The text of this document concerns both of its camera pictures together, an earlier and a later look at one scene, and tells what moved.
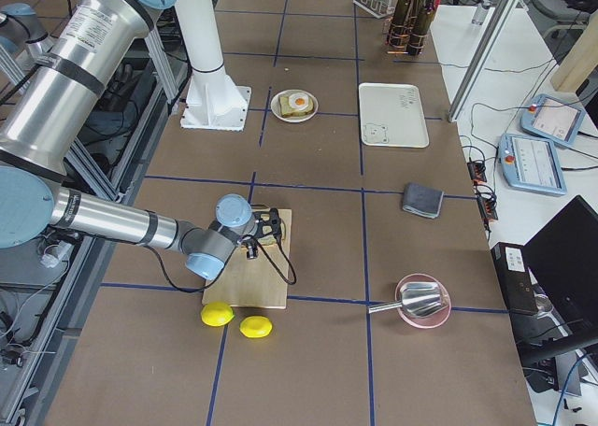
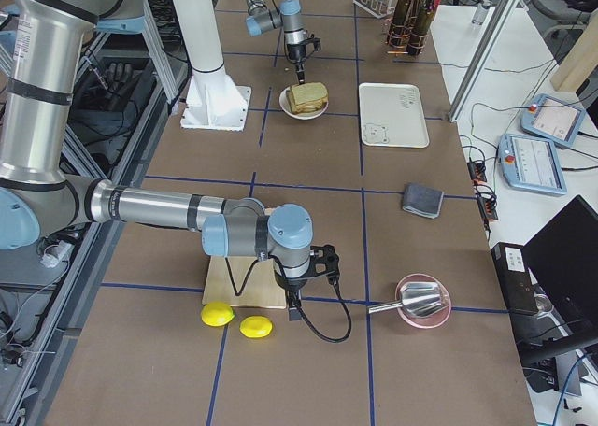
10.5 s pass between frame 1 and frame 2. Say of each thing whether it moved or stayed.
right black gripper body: moved
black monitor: stayed
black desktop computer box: stayed
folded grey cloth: stayed
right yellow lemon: stayed
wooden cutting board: stayed
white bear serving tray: stayed
